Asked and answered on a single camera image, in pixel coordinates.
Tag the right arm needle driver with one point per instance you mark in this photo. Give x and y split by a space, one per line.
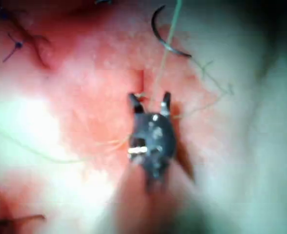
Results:
155 136

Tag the blue thread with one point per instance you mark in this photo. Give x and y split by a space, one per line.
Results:
169 41

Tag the tissue pad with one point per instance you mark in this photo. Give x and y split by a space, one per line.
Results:
89 80

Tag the blue stitching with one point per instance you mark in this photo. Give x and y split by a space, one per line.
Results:
104 2
18 44

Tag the curved steel needle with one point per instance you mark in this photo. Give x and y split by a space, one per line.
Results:
158 39

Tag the right arm needle driver jaw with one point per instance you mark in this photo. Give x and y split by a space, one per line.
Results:
136 106
166 104

